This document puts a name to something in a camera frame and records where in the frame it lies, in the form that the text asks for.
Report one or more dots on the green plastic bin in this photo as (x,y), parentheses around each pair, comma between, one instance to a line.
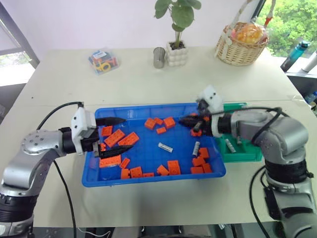
(245,151)

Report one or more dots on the silver cylindrical battery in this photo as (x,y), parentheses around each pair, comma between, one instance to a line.
(196,149)
(196,127)
(166,147)
(230,146)
(239,140)

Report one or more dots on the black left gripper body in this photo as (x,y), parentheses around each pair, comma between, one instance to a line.
(89,143)

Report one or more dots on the blue plastic bin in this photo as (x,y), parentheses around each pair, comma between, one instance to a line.
(148,153)

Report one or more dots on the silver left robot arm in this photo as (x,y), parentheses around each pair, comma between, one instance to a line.
(37,145)

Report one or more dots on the orange toy brick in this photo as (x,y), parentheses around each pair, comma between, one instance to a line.
(195,133)
(110,161)
(207,167)
(103,147)
(107,131)
(150,123)
(162,170)
(174,167)
(128,138)
(169,122)
(114,137)
(161,130)
(136,172)
(124,163)
(198,161)
(125,174)
(148,174)
(204,153)
(196,170)
(159,121)

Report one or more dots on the wrapped orange fruit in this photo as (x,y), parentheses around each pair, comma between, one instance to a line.
(247,32)

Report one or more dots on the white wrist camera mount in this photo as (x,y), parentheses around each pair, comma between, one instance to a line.
(213,98)
(80,121)

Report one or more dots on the white bubble plant pot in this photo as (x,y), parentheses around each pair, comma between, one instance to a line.
(176,57)

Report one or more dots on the clear box of colourful parts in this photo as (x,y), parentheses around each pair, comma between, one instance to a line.
(104,62)

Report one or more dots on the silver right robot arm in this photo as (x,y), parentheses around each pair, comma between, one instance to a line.
(280,134)

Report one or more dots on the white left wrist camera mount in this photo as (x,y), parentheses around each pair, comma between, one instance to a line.
(80,121)

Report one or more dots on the metal cup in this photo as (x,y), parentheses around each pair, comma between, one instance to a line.
(159,58)

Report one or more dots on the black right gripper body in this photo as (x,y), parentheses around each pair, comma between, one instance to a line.
(206,125)

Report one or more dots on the clear plastic bottle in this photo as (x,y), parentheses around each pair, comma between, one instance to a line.
(312,99)

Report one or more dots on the green leafy plant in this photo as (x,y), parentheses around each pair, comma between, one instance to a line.
(182,12)

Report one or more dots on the blue water bottle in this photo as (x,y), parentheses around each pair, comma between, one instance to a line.
(294,55)

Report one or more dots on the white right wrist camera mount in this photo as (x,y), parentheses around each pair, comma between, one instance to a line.
(213,98)

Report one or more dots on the dark window frame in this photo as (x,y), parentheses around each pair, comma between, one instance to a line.
(22,37)

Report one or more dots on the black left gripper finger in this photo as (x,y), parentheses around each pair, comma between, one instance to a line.
(110,120)
(116,150)

